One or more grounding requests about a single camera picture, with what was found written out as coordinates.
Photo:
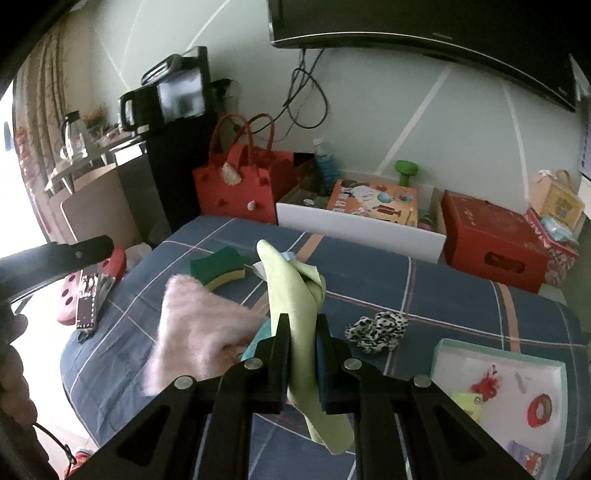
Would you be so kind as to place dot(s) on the white shallow box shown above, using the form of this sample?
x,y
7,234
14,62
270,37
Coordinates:
x,y
508,369

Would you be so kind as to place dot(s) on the white plastic bag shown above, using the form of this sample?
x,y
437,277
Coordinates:
x,y
138,256

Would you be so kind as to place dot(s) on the green dumbbell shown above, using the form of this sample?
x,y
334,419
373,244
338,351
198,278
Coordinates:
x,y
406,173

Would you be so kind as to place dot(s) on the black flat television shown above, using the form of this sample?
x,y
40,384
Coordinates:
x,y
415,23

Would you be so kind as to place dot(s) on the red perforated slipper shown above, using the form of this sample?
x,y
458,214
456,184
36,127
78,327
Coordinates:
x,y
67,295

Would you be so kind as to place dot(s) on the white board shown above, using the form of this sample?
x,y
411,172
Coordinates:
x,y
360,230

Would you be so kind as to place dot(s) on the red felt tote bag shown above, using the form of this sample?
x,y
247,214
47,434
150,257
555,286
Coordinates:
x,y
240,194

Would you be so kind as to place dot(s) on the small red toy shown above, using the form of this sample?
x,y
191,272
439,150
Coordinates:
x,y
485,385

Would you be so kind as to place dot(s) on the red tape roll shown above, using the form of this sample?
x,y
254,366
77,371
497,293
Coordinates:
x,y
531,410

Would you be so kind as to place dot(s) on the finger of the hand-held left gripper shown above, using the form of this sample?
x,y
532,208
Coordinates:
x,y
69,256

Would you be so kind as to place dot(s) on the leopard print scrunchie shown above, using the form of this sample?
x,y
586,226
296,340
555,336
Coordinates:
x,y
374,332

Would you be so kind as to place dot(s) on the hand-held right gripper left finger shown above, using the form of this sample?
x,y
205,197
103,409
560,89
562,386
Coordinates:
x,y
277,369

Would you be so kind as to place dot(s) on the glass kettle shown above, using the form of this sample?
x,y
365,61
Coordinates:
x,y
75,138

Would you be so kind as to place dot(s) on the pink fluffy towel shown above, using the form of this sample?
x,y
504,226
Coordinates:
x,y
198,332

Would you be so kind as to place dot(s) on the purple cartoon packet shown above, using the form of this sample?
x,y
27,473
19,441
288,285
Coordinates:
x,y
526,457

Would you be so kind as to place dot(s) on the wooden side table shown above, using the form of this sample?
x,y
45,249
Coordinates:
x,y
92,203

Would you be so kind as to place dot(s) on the green yellow sponge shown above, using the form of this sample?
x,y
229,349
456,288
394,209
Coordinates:
x,y
217,265

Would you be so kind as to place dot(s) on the patterned curtain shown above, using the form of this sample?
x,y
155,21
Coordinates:
x,y
37,115

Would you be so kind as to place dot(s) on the yellow green snack packet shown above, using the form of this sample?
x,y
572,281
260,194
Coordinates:
x,y
464,401

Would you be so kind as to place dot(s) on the black cabinet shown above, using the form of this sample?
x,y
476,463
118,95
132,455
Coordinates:
x,y
171,184

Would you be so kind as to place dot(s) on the wall calendar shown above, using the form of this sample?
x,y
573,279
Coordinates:
x,y
585,152

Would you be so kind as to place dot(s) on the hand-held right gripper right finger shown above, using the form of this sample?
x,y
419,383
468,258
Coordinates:
x,y
325,369

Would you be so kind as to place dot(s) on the red cardboard box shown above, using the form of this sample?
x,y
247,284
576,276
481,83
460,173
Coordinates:
x,y
489,230

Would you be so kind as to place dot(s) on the orange toy box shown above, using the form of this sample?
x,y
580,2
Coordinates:
x,y
369,203

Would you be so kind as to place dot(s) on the teal cloth bag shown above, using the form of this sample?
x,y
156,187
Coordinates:
x,y
256,341

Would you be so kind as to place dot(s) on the yellow-green cloth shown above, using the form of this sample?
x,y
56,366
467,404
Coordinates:
x,y
295,295

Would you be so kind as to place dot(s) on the patterned gift bag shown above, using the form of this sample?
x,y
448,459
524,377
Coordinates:
x,y
558,263

